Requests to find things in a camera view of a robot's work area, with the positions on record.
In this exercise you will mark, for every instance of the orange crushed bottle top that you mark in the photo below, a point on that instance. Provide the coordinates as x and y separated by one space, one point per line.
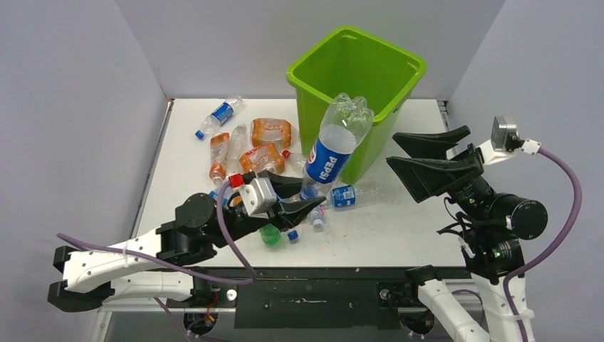
271 130

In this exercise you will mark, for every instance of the clear bottle no label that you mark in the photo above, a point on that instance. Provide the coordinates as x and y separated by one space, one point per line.
236 146

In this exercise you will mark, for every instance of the small orange label bottle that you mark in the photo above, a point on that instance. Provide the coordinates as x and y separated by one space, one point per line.
219 145

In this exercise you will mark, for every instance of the green bottle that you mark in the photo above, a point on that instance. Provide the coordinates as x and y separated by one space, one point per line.
270 235

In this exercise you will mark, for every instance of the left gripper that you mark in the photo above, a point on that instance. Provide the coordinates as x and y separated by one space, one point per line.
288 213

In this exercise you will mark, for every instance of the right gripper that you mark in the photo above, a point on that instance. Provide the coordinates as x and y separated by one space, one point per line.
423 177

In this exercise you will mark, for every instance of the orange crushed bottle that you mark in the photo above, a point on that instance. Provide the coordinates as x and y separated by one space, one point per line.
271 130
264 157

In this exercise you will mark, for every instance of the large pepsi bottle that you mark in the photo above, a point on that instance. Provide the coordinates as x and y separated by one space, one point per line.
344 126

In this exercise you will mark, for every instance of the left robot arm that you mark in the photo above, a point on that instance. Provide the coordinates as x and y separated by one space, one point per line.
164 262

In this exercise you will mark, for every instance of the crushed blue label bottle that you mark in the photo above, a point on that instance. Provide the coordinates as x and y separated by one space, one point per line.
214 194

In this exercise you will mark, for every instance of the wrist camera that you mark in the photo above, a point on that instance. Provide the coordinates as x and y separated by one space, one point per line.
505 142
257 193

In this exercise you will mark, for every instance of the red label bottle by bin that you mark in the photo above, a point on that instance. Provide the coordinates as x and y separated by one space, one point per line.
294 163

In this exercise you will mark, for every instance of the orange crushed bottle middle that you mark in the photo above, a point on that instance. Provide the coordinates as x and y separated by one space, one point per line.
264 157

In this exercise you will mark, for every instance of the green plastic bin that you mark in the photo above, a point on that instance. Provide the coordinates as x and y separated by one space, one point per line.
352 61

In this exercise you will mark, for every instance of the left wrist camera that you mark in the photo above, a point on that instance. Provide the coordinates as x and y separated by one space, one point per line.
257 193

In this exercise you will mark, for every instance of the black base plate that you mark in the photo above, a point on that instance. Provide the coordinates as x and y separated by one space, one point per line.
333 297

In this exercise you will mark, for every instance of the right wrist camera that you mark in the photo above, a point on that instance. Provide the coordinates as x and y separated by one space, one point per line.
505 142

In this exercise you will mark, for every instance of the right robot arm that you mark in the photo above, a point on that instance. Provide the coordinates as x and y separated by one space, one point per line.
489 225

